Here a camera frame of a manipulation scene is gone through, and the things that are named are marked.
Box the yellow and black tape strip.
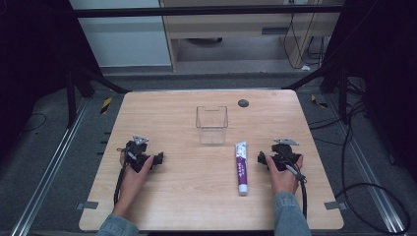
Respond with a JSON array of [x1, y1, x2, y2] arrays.
[[310, 93, 329, 109], [99, 95, 113, 115]]

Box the black hanging desk cables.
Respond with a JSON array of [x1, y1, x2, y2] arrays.
[[282, 12, 328, 71]]

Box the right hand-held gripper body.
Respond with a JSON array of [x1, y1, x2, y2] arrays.
[[266, 138, 303, 172]]

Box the black looped floor cable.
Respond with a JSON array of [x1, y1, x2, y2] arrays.
[[307, 97, 412, 236]]

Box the grey table bracket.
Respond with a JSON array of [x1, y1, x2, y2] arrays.
[[323, 200, 348, 211], [75, 200, 99, 211]]

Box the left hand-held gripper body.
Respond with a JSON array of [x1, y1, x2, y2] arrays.
[[116, 135, 155, 174]]

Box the thin black floor cable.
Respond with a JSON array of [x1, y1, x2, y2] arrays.
[[19, 112, 48, 135]]

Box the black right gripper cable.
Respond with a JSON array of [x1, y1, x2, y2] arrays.
[[280, 152, 309, 219]]

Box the black metal stand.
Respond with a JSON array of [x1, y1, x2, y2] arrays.
[[281, 60, 351, 125], [64, 63, 132, 130]]

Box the clear plastic container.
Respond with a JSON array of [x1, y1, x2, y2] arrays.
[[195, 104, 229, 147]]

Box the light wooden desk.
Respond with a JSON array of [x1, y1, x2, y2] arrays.
[[158, 0, 346, 72]]

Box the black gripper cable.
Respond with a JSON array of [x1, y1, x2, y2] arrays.
[[113, 147, 139, 207], [280, 152, 309, 219]]

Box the black horizontal frame bar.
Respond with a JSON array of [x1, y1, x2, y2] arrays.
[[72, 4, 346, 19]]

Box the person's right hand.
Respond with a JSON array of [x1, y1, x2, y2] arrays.
[[265, 154, 305, 196]]

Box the black curtain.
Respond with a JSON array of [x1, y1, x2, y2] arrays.
[[323, 0, 417, 183], [0, 0, 103, 163]]

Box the white cabinet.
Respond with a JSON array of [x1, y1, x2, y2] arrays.
[[69, 0, 173, 69]]

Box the person's left hand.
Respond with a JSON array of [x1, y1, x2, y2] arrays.
[[119, 150, 155, 208]]

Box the purple and white toothpaste tube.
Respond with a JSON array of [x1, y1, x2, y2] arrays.
[[233, 141, 249, 197]]

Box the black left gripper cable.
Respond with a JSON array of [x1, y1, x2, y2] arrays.
[[113, 147, 139, 207]]

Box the metal floor rail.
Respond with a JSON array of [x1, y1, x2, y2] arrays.
[[9, 97, 92, 236], [324, 93, 408, 236]]

